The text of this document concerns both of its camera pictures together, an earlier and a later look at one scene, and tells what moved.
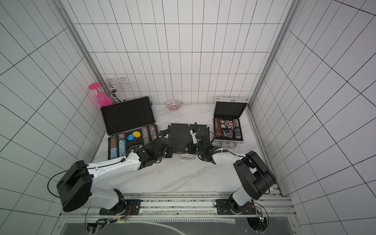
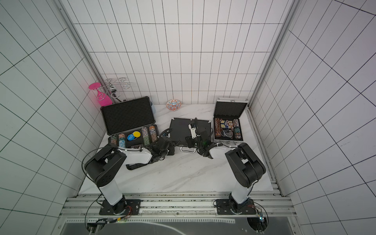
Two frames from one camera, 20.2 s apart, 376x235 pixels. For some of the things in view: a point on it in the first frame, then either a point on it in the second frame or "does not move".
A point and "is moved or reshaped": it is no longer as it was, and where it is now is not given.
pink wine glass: x=104 y=99 does not move
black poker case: x=181 y=133 is moved or reshaped
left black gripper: x=169 y=152 does not move
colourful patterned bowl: x=173 y=105 does not move
